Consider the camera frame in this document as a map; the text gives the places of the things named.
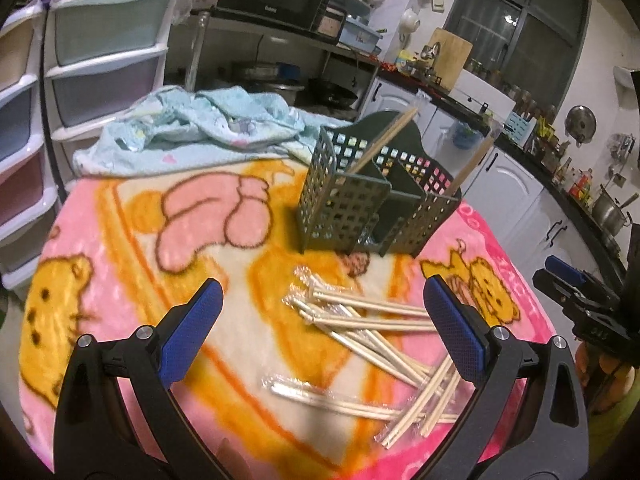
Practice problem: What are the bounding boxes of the row of condiment bottles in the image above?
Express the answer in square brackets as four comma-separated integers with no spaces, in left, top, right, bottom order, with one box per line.
[525,120,596,202]

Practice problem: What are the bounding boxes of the blue plastic bag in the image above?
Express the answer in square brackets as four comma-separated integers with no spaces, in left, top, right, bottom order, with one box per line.
[450,122,486,151]

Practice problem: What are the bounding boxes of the light blue knife block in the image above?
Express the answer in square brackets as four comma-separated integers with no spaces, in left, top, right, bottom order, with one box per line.
[502,110,538,143]

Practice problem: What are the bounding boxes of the pile of chopsticks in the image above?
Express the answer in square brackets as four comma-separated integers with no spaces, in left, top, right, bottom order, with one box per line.
[260,266,463,450]

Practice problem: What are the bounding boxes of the pink cartoon printed blanket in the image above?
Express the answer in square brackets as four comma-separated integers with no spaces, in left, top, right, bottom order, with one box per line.
[17,157,558,480]

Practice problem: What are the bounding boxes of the metal shelf rack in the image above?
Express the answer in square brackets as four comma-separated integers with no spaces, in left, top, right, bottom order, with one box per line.
[185,7,381,111]

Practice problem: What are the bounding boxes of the white hanging appliance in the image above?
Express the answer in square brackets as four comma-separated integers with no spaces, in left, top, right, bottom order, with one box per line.
[400,7,422,41]

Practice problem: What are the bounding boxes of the steel stock pot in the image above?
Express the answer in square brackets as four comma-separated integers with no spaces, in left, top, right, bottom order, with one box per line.
[590,185,633,236]

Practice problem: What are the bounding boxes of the dark framed window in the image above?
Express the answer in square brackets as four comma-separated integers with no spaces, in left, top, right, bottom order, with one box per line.
[444,0,593,106]

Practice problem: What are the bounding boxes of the black wok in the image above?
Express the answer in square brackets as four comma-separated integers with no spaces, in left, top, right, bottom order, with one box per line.
[307,77,361,109]

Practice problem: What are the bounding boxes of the light blue plastic tray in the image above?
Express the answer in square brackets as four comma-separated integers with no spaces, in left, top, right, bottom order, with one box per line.
[340,17,386,54]

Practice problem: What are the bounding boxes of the dark green perforated utensil holder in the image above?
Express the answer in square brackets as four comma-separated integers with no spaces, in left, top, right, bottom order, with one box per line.
[297,110,462,258]

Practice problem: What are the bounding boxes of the steel kitchen faucet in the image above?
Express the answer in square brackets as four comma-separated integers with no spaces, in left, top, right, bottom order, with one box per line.
[419,42,444,81]

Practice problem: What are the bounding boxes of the white kitchen cabinets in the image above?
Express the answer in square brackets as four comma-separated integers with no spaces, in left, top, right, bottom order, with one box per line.
[360,72,626,321]

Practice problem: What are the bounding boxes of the row of windowsill jars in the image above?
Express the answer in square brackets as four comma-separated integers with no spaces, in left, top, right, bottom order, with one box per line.
[465,57,557,117]

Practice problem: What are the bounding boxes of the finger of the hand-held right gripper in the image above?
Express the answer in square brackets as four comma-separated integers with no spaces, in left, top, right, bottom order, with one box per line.
[532,269,583,313]
[545,255,587,285]

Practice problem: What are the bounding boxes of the steel pan lid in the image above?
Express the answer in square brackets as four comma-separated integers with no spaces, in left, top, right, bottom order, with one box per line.
[565,105,598,144]

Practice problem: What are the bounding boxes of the black range hood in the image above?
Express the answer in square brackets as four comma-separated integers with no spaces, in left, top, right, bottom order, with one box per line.
[612,66,640,128]

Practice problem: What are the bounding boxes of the steel lidded pot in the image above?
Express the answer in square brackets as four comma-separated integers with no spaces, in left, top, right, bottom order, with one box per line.
[260,77,307,107]

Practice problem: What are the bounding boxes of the wooden cutting board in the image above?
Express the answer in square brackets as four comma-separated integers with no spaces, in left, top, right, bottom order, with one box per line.
[425,27,473,88]

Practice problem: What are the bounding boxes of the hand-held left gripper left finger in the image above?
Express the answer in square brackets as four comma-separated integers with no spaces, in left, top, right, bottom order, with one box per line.
[52,277,224,480]

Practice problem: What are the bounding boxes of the light blue printed cloth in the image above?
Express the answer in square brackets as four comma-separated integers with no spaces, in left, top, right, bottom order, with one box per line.
[72,85,361,177]

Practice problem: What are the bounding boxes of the pastel plastic drawer tower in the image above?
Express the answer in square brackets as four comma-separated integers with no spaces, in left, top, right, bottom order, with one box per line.
[0,5,57,291]
[42,0,193,201]

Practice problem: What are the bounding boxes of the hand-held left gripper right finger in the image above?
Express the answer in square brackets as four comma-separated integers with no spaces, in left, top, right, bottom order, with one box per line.
[422,274,591,480]

